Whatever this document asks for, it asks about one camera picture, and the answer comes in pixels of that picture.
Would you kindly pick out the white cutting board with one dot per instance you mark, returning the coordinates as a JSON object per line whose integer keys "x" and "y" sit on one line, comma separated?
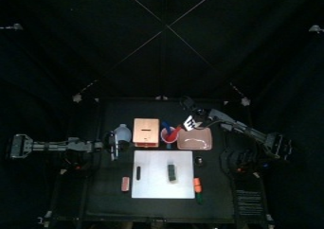
{"x": 162, "y": 188}

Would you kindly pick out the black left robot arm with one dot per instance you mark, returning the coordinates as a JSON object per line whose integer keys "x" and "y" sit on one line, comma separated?
{"x": 55, "y": 146}

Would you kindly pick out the black sheet with white print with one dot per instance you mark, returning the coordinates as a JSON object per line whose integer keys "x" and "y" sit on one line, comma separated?
{"x": 249, "y": 201}

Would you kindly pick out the salmon pink block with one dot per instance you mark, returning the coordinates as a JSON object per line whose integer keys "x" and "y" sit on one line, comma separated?
{"x": 124, "y": 184}

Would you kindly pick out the red plastic cup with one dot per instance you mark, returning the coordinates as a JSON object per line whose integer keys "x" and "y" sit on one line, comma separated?
{"x": 165, "y": 138}

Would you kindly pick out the small blue-faced block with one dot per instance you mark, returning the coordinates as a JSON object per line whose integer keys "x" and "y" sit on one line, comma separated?
{"x": 169, "y": 146}

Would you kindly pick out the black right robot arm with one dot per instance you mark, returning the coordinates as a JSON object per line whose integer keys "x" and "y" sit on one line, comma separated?
{"x": 253, "y": 133}

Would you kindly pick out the grey-blue bowl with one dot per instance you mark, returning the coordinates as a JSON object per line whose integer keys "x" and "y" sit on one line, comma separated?
{"x": 123, "y": 132}

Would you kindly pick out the wooden box with red front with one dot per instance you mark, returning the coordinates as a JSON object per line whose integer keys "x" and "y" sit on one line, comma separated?
{"x": 146, "y": 132}

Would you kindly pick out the orange toy carrot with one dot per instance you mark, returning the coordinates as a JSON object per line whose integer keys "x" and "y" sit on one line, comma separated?
{"x": 197, "y": 185}

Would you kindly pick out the dark green toy sushi roll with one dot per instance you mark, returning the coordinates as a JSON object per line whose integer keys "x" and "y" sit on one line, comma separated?
{"x": 171, "y": 173}

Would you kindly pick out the blue plastic utensil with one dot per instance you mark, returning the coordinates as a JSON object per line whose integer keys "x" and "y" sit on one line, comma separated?
{"x": 166, "y": 127}

